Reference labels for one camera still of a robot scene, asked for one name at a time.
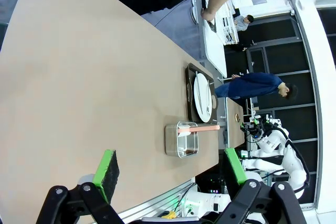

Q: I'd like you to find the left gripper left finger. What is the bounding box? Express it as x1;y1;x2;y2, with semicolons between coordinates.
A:
35;150;125;224

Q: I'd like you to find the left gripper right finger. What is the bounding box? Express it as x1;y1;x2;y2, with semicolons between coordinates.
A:
215;147;308;224

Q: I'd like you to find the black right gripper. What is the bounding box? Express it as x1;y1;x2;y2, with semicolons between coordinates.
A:
246;123;264;141

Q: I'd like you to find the pink handled white lint roller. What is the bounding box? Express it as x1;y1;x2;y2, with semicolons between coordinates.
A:
177;124;220;138

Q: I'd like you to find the dark grey cloth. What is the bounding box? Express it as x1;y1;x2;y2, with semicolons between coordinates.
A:
207;19;218;34

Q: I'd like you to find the person's right hand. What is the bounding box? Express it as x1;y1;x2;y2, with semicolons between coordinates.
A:
201;7;216;23

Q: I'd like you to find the brown background table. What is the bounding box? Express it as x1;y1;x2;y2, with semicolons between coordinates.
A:
226;97;247;149

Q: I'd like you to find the person in blue sweater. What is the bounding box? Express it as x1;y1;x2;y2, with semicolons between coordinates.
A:
214;72;298;101

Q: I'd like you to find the white round plate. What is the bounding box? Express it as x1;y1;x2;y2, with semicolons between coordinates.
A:
193;73;213;123

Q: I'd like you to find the silver table knife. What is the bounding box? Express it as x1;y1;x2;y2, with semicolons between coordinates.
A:
195;70;204;116

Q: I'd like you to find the dark brown serving tray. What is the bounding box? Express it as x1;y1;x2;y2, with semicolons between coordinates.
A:
185;62;219;125

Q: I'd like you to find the rectangular stainless steel tray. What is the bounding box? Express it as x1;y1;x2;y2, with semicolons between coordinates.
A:
164;121;200;158

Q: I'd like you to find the yellow plug connector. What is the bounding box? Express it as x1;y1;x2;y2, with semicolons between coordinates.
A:
160;210;177;219

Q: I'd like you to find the white side table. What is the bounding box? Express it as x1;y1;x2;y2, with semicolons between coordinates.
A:
201;0;228;78

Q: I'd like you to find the seated person in grey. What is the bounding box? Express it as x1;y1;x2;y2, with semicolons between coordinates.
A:
234;14;255;32

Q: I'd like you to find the aluminium table frame rail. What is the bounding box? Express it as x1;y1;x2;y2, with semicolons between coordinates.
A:
117;179;197;223

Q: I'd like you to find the white wire dish rack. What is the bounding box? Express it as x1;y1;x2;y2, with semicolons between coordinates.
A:
217;0;239;46

